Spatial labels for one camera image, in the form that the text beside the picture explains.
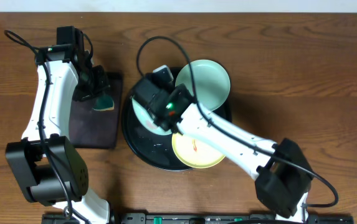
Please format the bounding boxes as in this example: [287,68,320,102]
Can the pale green plate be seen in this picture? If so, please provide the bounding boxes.
[191,59,231,111]

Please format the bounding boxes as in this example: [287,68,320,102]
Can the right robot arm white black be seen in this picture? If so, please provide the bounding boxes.
[132,78,313,222]

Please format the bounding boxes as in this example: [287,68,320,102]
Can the light blue plate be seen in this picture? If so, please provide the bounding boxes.
[131,98,172,136]

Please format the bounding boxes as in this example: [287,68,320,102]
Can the yellow plate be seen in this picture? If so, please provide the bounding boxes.
[172,134,225,169]

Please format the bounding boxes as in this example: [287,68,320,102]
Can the round black serving tray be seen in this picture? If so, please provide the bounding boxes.
[120,66,232,171]

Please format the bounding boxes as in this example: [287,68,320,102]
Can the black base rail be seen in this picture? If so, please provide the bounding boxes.
[40,212,355,224]

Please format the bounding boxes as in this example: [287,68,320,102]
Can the green yellow sponge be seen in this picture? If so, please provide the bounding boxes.
[92,93,115,111]

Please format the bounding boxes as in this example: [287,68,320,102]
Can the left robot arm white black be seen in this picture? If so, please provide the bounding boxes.
[6,44,111,223]

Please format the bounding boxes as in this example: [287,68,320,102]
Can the black rectangular sponge tray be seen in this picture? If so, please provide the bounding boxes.
[69,72,123,149]

